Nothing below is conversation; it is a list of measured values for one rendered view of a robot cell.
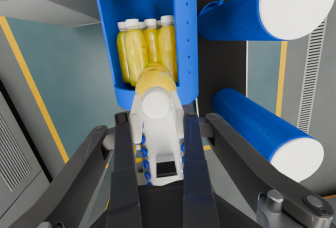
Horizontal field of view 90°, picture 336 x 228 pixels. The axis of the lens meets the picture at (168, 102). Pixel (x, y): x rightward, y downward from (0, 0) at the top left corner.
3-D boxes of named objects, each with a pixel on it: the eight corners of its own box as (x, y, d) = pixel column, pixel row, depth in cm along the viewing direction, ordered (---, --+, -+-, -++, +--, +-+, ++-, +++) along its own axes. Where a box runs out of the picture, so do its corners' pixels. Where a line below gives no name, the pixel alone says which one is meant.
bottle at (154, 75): (171, 88, 42) (184, 121, 24) (143, 92, 42) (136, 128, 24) (168, 59, 39) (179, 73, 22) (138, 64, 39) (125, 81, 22)
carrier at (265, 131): (210, 114, 171) (236, 114, 173) (262, 183, 89) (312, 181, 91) (213, 87, 161) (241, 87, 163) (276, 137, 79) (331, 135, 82)
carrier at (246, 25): (236, 22, 142) (215, -6, 134) (348, -3, 60) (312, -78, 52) (211, 47, 148) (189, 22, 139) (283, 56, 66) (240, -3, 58)
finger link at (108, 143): (131, 148, 14) (95, 153, 14) (135, 121, 19) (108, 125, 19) (128, 133, 14) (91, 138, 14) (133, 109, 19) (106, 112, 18)
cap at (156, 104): (172, 112, 24) (173, 117, 22) (145, 116, 24) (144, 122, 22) (168, 86, 23) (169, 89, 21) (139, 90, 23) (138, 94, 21)
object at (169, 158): (155, 159, 90) (156, 182, 75) (155, 153, 88) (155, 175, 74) (174, 157, 90) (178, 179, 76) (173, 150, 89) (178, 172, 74)
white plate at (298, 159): (264, 184, 88) (263, 183, 89) (313, 182, 90) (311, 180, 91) (278, 139, 78) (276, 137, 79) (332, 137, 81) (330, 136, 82)
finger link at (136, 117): (141, 143, 16) (133, 144, 16) (143, 113, 23) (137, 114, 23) (137, 115, 15) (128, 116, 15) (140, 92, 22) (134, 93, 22)
